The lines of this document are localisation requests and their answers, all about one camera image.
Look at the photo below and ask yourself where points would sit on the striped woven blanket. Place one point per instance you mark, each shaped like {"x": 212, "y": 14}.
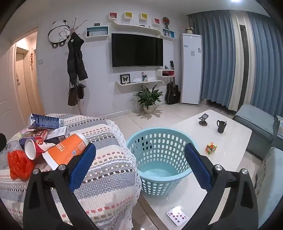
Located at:
{"x": 106, "y": 143}

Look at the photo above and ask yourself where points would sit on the rounded white red shelf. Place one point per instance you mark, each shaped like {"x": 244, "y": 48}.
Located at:
{"x": 164, "y": 73}

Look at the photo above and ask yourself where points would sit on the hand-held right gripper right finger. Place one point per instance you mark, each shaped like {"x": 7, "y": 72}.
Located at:
{"x": 197, "y": 168}

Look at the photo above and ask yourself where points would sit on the dark hanging coat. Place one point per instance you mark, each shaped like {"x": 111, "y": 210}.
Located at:
{"x": 76, "y": 57}

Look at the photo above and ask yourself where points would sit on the red wall cube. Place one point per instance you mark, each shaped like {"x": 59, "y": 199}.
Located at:
{"x": 113, "y": 15}
{"x": 157, "y": 21}

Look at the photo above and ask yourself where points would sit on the short curved wall shelf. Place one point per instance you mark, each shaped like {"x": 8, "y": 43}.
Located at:
{"x": 137, "y": 83}

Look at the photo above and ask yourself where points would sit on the white standing air conditioner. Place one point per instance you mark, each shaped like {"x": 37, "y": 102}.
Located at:
{"x": 191, "y": 70}

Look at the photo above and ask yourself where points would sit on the black phone stand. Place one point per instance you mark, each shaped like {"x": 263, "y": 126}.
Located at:
{"x": 203, "y": 122}

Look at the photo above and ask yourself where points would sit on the black mug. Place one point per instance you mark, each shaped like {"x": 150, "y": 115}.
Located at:
{"x": 220, "y": 127}

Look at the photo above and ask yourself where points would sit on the grey blue sofa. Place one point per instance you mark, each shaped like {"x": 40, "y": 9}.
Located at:
{"x": 272, "y": 172}

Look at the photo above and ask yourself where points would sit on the light blue plastic basket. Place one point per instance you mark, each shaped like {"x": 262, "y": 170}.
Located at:
{"x": 159, "y": 174}

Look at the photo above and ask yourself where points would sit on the panda wall clock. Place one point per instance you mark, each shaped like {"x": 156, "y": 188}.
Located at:
{"x": 57, "y": 32}

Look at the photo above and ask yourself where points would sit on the pen pot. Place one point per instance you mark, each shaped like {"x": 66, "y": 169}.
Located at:
{"x": 145, "y": 77}

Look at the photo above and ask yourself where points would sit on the playing card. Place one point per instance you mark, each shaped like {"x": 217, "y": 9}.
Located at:
{"x": 176, "y": 215}

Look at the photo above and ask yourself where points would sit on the yellow wall cube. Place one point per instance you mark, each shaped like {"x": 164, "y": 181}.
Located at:
{"x": 143, "y": 16}
{"x": 128, "y": 15}

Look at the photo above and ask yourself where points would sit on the colourful snack box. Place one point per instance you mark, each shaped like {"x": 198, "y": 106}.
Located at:
{"x": 33, "y": 133}

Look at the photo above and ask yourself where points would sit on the long curved wall shelf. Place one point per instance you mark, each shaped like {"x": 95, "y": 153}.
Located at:
{"x": 137, "y": 28}

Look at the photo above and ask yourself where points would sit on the white door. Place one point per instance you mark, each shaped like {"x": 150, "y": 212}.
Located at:
{"x": 5, "y": 99}

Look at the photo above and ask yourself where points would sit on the white coat rack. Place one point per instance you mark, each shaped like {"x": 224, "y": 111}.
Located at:
{"x": 80, "y": 108}

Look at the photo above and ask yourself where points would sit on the wide box wall shelf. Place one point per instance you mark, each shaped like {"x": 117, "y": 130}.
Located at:
{"x": 97, "y": 37}

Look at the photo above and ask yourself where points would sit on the grey blue ottoman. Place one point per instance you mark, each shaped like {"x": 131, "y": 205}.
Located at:
{"x": 254, "y": 123}

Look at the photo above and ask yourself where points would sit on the blue milk carton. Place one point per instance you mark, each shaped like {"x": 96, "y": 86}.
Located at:
{"x": 44, "y": 121}

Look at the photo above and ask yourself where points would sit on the orange plastic bag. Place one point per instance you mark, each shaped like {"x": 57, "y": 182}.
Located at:
{"x": 20, "y": 164}

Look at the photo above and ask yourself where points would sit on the round fan ornament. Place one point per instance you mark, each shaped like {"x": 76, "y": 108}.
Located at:
{"x": 166, "y": 21}

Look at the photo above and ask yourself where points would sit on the brown hanging bag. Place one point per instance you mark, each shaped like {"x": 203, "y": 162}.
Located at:
{"x": 71, "y": 97}

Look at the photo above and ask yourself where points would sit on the small blue box shelf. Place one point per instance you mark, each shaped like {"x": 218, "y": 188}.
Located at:
{"x": 168, "y": 33}

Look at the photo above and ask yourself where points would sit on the blue white curtains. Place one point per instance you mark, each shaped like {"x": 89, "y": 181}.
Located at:
{"x": 221, "y": 62}

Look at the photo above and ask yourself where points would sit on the small flower pot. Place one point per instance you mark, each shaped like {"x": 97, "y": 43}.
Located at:
{"x": 189, "y": 30}

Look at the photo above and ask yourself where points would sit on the black hanging bag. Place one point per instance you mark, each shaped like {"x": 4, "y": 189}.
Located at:
{"x": 81, "y": 91}

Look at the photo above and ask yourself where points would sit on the white carton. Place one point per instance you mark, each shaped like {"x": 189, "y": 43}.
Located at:
{"x": 58, "y": 132}

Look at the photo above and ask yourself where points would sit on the red paper cup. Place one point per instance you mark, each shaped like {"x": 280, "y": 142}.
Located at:
{"x": 41, "y": 147}

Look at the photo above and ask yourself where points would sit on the puzzle cube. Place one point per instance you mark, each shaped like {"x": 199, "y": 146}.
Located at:
{"x": 211, "y": 148}

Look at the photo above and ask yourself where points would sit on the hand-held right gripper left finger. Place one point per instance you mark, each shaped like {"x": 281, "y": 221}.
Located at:
{"x": 81, "y": 168}

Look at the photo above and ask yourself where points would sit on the orange paper cup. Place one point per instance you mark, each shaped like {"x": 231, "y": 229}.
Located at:
{"x": 64, "y": 150}

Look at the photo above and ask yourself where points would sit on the wall television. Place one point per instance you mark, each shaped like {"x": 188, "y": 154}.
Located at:
{"x": 137, "y": 50}

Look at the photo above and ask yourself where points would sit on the potted green plant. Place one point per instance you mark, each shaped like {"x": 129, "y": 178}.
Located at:
{"x": 148, "y": 97}

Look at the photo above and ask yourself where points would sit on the framed butterfly picture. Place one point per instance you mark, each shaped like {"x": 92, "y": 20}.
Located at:
{"x": 125, "y": 79}

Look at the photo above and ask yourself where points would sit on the black acoustic guitar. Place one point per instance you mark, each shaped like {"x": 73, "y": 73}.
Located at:
{"x": 172, "y": 94}

